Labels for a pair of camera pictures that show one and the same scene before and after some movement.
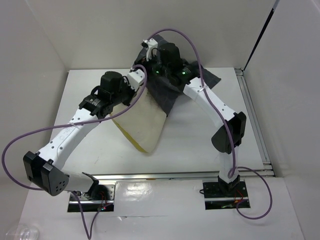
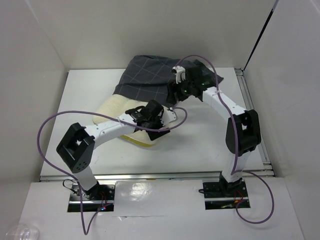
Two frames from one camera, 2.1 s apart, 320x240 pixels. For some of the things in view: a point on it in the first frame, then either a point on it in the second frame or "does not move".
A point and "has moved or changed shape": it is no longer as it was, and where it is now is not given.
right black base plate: [212, 190] does not move
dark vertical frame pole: [265, 25] does not move
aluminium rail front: [245, 175] does not move
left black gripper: [132, 92] to [154, 134]
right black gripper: [148, 69] to [173, 88]
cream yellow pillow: [145, 124] has moved or changed shape
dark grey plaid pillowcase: [170, 94] has moved or changed shape
